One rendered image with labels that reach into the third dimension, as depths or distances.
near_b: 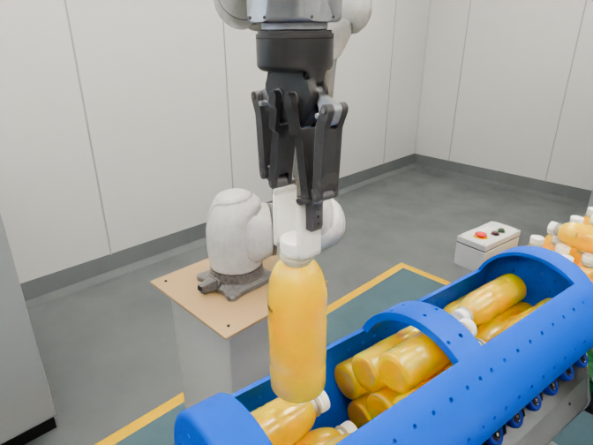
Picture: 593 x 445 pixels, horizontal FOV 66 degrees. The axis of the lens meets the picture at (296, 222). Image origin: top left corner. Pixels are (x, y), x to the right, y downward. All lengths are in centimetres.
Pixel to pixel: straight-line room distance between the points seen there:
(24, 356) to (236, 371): 114
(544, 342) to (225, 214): 78
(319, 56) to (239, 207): 82
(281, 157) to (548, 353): 68
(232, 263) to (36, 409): 138
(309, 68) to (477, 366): 58
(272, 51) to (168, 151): 324
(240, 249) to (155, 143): 242
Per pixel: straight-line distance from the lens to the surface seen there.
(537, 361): 97
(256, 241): 125
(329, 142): 44
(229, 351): 128
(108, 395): 262
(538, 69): 558
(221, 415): 66
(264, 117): 51
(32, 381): 232
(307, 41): 44
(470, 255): 151
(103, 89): 339
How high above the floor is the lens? 170
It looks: 23 degrees down
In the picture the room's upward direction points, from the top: straight up
